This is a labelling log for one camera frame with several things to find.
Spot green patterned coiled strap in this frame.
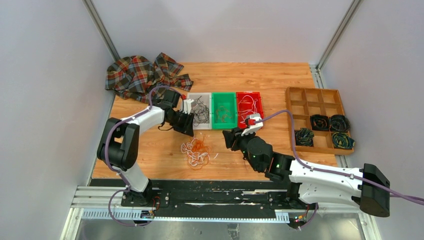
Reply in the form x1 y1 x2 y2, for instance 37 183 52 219
331 131 356 149

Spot dark patterned coiled strap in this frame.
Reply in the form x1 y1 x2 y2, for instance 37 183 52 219
294 127 315 147

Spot black cable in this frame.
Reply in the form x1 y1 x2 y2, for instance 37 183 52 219
188 96 211 127

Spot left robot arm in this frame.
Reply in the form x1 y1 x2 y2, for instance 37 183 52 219
96 87 196 207

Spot orange cable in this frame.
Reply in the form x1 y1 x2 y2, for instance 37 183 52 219
214 105 234 124

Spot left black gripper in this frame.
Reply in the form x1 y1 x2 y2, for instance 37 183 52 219
167 109 195 137

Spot white cable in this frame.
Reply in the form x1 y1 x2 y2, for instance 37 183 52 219
239 95 259 124

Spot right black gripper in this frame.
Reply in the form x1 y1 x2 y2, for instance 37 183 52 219
222 126 260 172

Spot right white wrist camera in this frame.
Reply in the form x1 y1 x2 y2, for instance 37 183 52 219
241 113 264 136

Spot green plastic bin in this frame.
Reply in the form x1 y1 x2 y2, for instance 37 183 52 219
210 92 238 130

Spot white plastic bin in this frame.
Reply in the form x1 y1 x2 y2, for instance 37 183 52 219
187 92 212 130

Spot wooden compartment tray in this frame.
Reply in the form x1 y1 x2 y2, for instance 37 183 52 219
286 87 356 155

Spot plaid cloth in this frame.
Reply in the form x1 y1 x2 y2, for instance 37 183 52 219
104 52 194 103

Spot orange white black cables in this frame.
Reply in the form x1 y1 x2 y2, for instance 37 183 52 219
179 135 220 171

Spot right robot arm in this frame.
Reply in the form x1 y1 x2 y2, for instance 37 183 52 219
222 127 390 218

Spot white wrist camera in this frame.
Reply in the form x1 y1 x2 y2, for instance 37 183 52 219
241 113 264 136
180 95 196 114

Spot red plastic bin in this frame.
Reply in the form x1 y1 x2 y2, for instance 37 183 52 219
235 91 264 129

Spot black coiled strap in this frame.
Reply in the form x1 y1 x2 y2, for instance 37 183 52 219
309 114 331 132
329 114 351 133

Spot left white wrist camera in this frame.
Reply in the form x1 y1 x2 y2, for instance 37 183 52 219
180 95 196 114

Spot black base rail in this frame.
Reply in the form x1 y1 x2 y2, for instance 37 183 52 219
89 179 320 220

